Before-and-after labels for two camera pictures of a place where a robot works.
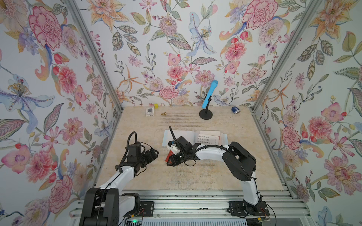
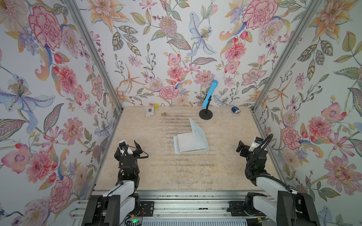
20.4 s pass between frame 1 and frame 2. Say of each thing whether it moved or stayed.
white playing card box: stayed
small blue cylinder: stayed
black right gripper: moved
